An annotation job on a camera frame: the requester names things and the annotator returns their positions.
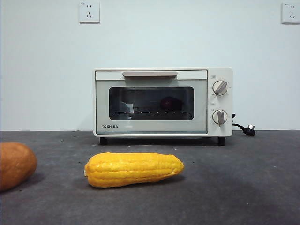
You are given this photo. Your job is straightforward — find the purple eggplant green stem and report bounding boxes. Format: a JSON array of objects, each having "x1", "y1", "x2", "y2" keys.
[{"x1": 159, "y1": 96, "x2": 184, "y2": 111}]

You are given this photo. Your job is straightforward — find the glass oven door with handle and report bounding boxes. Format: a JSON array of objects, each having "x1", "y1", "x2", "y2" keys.
[{"x1": 95, "y1": 69, "x2": 209, "y2": 135}]

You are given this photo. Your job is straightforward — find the beige oven knob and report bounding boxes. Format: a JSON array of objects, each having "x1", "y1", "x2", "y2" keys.
[
  {"x1": 212, "y1": 80, "x2": 229, "y2": 96},
  {"x1": 212, "y1": 109, "x2": 229, "y2": 125}
]

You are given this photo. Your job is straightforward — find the white toaster oven housing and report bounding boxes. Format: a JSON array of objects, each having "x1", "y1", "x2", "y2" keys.
[{"x1": 93, "y1": 67, "x2": 234, "y2": 146}]

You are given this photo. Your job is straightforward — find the black oven power plug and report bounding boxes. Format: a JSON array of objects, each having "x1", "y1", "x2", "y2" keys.
[{"x1": 232, "y1": 113, "x2": 257, "y2": 137}]

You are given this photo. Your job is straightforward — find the yellow corn cob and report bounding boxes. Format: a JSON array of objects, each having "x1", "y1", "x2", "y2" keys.
[{"x1": 83, "y1": 151, "x2": 185, "y2": 188}]

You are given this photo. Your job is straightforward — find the brown potato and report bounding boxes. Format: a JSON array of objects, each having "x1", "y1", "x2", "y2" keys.
[{"x1": 0, "y1": 142, "x2": 38, "y2": 193}]

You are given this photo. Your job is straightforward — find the metal wire oven rack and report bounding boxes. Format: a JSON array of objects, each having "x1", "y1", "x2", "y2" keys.
[{"x1": 114, "y1": 110, "x2": 193, "y2": 118}]

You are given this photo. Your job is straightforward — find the white wall socket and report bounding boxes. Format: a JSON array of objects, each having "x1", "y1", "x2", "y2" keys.
[
  {"x1": 78, "y1": 1, "x2": 101, "y2": 24},
  {"x1": 281, "y1": 2, "x2": 300, "y2": 24}
]

